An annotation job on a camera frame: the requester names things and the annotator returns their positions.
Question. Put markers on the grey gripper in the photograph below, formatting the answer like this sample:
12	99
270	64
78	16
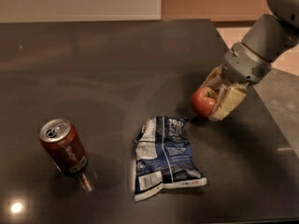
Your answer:
244	62

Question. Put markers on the red apple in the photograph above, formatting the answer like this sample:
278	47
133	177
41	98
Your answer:
203	101

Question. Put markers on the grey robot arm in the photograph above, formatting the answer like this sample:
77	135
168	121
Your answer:
273	33

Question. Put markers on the blue chip bag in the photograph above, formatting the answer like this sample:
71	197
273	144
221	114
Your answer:
164	158

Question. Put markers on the red soda can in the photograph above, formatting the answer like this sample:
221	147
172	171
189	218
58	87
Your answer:
60	139

